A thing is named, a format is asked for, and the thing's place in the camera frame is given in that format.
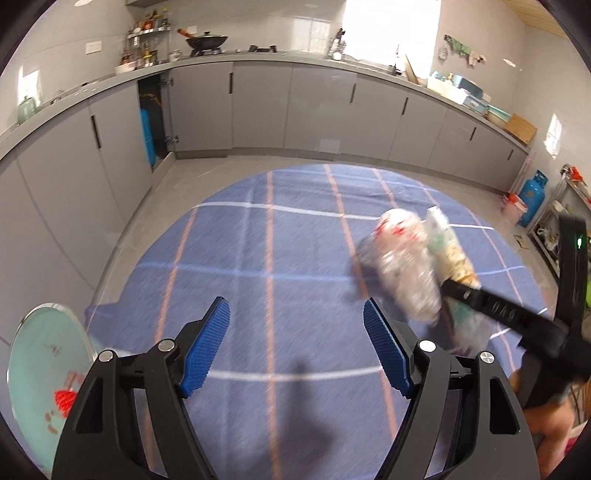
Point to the black gas stove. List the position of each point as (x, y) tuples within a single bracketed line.
[(263, 48)]

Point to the white tray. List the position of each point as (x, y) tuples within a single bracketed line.
[(445, 90)]

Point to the white wall socket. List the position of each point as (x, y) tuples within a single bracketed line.
[(94, 46)]

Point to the large bright window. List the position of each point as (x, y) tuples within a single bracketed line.
[(388, 27)]

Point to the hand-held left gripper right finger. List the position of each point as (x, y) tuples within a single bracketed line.
[(385, 350)]

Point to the group of condiment bottles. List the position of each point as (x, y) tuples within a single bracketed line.
[(147, 21)]

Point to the green kettle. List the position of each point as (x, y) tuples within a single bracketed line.
[(27, 110)]

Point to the red plastic bag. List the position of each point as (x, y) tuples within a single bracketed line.
[(64, 399)]

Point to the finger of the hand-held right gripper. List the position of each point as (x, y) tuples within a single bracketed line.
[(498, 311)]

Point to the metal utensil holder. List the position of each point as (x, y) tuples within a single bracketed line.
[(338, 46)]

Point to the stack of teal bowls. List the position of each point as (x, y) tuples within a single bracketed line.
[(498, 115)]

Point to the pink bucket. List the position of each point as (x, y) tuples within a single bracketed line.
[(513, 210)]

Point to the wooden chopping board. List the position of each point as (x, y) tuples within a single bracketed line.
[(521, 129)]

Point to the white bowl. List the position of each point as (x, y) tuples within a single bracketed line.
[(124, 69)]

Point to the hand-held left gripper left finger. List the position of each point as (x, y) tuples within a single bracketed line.
[(205, 350)]

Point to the wall hung kitchen tools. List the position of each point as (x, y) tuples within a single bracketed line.
[(457, 45)]

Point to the metal spice rack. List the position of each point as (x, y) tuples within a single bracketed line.
[(147, 33)]

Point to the black wok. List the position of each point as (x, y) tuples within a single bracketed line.
[(207, 42)]

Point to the leaning wooden board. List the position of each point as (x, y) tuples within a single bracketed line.
[(413, 71)]

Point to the metal shelf rack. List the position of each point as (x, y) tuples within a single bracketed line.
[(549, 221)]

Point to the blue checked tablecloth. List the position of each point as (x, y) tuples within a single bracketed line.
[(277, 230)]

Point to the grey kitchen cabinets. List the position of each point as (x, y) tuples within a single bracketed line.
[(258, 106)]

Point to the crumpled clear plastic bag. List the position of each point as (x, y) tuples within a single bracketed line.
[(406, 267)]

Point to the blue gas cylinder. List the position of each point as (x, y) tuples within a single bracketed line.
[(532, 198)]

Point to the teal enamel basin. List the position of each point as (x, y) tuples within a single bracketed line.
[(37, 360)]

